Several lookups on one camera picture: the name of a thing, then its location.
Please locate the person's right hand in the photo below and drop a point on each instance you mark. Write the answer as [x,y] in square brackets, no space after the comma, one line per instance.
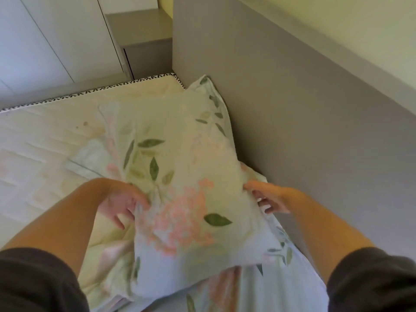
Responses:
[269,194]

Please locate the person's left hand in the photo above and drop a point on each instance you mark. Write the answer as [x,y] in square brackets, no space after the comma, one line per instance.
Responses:
[122,198]

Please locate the floral leaf print pillow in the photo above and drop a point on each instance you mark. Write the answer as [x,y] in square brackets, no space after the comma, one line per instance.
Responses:
[182,178]

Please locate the floral leaf print bed sheet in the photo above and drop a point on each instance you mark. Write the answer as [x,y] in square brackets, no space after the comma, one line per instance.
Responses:
[260,282]

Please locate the grey headboard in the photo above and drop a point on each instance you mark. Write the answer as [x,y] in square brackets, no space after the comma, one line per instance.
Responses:
[308,110]

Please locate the white quilted mattress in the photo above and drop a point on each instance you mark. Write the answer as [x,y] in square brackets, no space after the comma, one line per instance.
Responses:
[39,152]

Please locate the person's left forearm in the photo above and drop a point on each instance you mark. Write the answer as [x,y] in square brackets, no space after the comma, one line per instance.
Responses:
[61,224]

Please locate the person's right forearm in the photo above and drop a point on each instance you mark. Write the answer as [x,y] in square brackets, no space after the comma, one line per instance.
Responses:
[321,227]

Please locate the dark grey left sleeve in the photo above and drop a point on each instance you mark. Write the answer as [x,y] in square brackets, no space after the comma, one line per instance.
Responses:
[35,282]

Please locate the dark grey sleeve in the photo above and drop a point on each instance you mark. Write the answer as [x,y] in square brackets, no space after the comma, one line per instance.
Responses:
[373,282]
[35,282]

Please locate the dark grey right sleeve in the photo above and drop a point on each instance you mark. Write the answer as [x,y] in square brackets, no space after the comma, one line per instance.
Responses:
[373,282]

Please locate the grey nightstand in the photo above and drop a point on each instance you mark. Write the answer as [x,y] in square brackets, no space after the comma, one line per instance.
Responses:
[143,42]

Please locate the white wardrobe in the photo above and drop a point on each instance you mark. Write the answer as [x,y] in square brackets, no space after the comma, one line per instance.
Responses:
[48,38]

